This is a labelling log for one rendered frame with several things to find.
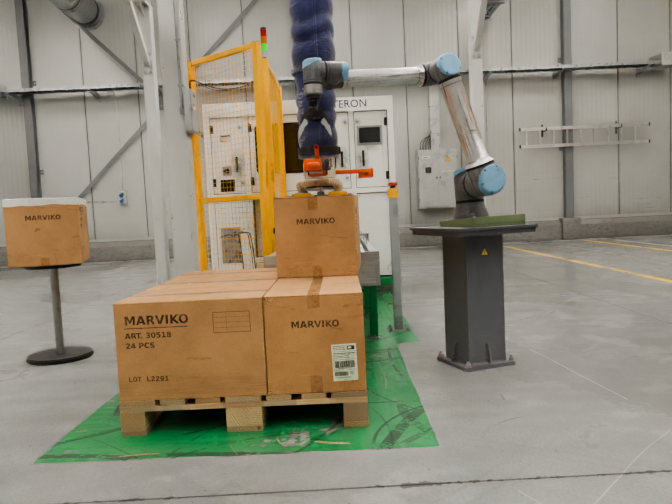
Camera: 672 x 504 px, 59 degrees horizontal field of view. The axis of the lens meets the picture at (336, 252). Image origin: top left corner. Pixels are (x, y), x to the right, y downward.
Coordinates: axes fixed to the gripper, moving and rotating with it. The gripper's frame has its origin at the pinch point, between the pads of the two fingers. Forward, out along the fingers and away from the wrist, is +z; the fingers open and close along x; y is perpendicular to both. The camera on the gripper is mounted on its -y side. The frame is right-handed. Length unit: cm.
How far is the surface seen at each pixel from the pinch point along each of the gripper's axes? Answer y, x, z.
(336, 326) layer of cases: -50, -8, 80
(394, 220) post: 132, -45, 44
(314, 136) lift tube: 31.0, 2.2, -4.4
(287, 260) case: 10, 17, 58
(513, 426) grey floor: -55, -75, 122
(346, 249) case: 9, -12, 54
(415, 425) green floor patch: -51, -37, 121
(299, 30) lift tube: 31, 7, -59
